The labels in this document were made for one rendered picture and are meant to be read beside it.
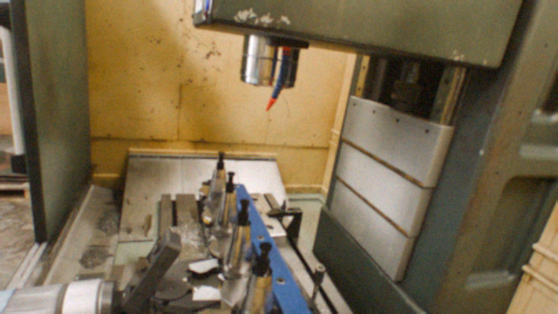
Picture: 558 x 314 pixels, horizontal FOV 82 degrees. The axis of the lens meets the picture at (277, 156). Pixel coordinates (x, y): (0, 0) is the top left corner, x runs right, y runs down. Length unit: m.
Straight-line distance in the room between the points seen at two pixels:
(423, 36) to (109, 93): 1.58
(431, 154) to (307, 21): 0.54
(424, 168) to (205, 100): 1.32
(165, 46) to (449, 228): 1.55
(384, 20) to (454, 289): 0.79
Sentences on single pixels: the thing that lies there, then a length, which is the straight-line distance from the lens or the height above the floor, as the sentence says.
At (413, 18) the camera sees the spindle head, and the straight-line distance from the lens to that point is 0.72.
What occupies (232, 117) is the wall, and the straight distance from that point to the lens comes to 1.97.
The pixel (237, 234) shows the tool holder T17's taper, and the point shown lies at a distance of 0.49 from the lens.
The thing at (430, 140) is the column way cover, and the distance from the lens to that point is 0.98.
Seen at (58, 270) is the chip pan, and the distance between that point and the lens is 1.48.
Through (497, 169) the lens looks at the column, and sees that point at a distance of 0.98.
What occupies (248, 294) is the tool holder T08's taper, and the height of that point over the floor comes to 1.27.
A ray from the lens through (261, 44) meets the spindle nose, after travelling 0.85.
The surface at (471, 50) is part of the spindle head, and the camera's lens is 0.83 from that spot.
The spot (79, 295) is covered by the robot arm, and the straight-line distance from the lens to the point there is 0.53.
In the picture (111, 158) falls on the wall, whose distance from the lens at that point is 2.03.
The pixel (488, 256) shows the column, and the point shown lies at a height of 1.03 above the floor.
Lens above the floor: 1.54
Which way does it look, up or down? 18 degrees down
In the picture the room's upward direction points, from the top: 9 degrees clockwise
